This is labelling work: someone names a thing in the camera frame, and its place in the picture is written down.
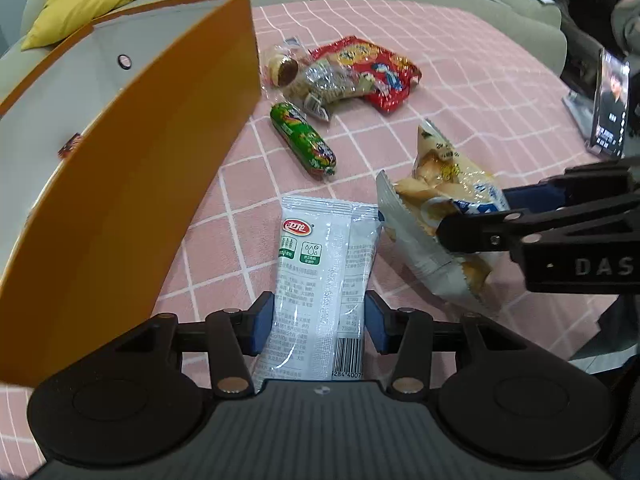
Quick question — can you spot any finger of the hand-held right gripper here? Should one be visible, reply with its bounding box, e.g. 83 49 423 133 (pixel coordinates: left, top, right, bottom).
436 194 640 257
502 155 640 212

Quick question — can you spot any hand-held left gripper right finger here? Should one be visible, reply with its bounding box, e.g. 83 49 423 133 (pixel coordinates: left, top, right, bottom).
364 291 527 396

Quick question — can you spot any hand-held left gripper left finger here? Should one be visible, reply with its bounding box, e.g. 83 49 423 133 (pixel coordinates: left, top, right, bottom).
115 292 275 397

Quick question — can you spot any clear pastry packet blue label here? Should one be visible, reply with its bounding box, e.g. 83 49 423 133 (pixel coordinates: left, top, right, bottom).
375 119 513 318

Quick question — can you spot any white green snack packet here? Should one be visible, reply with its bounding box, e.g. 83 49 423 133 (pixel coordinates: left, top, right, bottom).
250 196 382 393

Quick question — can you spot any red snack packet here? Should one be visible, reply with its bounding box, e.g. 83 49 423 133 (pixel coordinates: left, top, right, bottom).
307 35 422 115

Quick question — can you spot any green sausage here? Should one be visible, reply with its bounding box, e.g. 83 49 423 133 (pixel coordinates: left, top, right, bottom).
270 101 337 177

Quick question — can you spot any orange cardboard box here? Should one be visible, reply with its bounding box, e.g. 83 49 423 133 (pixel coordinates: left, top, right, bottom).
0 0 261 388

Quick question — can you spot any clear nut packet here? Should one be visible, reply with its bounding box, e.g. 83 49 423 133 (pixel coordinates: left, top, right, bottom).
282 55 381 122

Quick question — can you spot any round cake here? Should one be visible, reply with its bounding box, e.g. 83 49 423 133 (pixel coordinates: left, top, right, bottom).
260 37 313 92

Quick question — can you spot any grey phone stand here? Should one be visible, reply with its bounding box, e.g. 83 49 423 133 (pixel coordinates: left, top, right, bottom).
562 89 601 151

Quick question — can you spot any pink checkered tablecloth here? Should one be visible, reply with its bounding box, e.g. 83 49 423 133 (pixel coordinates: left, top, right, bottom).
0 0 623 466

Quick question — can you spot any smartphone with lit screen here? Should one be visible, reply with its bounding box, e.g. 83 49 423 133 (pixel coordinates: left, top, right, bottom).
589 49 630 157

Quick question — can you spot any yellow pillow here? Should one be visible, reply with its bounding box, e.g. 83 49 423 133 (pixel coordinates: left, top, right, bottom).
20 0 138 52

